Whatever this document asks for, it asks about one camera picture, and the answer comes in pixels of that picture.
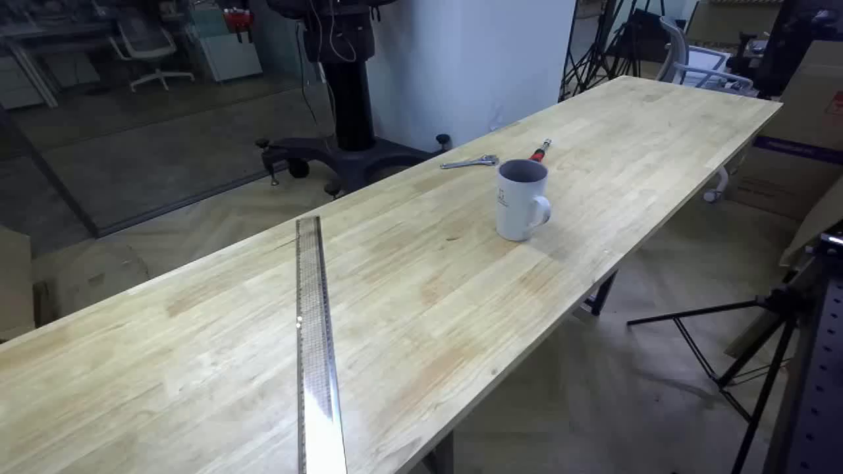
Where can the white ceramic mug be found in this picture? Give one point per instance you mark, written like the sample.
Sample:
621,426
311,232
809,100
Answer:
518,212

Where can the long metal ruler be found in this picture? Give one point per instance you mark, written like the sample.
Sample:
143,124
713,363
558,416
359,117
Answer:
315,333

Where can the red black screwdriver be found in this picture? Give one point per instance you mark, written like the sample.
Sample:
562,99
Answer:
538,150

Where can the black table leg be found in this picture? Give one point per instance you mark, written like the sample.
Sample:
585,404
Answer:
601,292

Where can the black light stand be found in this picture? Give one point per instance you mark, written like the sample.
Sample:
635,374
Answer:
596,49

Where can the white storage cabinet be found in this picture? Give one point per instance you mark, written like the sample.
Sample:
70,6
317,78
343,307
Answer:
226,49

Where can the white office chair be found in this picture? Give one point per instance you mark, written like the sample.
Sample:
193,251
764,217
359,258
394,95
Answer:
147,41

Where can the black tripod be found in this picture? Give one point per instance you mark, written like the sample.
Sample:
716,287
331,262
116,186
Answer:
772,303

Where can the brown cardboard box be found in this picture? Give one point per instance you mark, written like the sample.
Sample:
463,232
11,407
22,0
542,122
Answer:
813,122

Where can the black perforated metal plate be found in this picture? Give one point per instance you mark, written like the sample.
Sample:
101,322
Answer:
820,396

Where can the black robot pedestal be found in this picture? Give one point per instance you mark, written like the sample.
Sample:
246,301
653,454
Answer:
351,95

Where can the white metal frame chair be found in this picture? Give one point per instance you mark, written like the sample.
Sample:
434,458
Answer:
701,67

